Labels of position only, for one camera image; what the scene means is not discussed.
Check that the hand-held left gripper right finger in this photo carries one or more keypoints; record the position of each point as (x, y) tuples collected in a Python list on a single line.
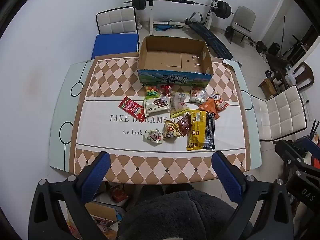
[(226, 177)]

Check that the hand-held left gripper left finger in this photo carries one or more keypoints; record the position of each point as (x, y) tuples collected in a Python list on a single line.
[(96, 177)]

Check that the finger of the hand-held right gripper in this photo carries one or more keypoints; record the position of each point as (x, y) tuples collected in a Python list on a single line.
[(287, 150)]

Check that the black snack packet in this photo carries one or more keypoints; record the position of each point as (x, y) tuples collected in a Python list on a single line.
[(210, 130)]

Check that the large yellow snack packet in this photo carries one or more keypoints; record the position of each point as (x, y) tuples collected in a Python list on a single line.
[(197, 130)]

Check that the orange snack packet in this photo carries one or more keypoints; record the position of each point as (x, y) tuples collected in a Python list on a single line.
[(209, 107)]

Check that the yellow mushroom print packet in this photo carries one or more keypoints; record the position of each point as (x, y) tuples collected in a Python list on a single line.
[(171, 130)]

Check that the pale yellow snack packet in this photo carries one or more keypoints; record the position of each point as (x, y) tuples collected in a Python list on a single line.
[(178, 103)]

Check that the white chocolate biscuit packet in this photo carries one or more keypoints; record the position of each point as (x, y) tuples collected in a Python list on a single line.
[(155, 105)]

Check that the cardboard box of packets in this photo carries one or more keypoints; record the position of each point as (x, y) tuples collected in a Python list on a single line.
[(100, 212)]

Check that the white padded chair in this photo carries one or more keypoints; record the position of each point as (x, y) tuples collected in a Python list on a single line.
[(282, 112), (116, 20)]

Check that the checkered printed tablecloth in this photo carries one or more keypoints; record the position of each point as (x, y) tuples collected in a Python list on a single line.
[(105, 120)]

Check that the person's dark fleece clothing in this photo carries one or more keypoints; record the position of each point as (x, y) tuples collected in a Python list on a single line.
[(180, 215)]

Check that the wooden stool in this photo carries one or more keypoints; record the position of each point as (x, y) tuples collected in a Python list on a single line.
[(267, 86)]

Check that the brown snack packet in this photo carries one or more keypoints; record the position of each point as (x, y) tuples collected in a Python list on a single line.
[(183, 125)]

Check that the small white candy packet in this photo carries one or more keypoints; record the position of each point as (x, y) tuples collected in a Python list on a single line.
[(153, 137)]

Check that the red white panda packet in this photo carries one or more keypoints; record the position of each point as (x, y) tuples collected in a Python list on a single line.
[(220, 101)]

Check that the brown wooden chair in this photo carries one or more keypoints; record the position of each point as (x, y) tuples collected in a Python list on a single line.
[(303, 75)]

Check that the white snack packet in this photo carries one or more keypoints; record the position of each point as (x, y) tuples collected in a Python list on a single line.
[(197, 94)]

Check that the green candy packet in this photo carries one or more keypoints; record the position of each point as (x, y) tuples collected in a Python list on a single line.
[(152, 92)]

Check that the black speaker box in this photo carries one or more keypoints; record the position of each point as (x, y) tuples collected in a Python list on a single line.
[(274, 48)]

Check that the small red snack packet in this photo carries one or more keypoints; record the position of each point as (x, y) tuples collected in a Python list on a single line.
[(166, 89)]

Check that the dark dumbbell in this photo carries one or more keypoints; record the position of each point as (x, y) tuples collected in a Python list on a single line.
[(261, 46)]

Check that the blue black sit-up bench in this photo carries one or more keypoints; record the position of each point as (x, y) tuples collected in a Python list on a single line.
[(212, 40)]

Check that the blue cushion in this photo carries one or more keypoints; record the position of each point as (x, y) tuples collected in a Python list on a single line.
[(115, 45)]

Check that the grey chair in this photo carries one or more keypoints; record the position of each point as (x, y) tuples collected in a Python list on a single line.
[(243, 17)]

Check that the teal exercise disc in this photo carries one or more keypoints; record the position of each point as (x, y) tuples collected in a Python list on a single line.
[(162, 27)]

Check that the black barbell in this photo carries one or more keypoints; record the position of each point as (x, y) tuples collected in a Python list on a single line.
[(175, 1)]

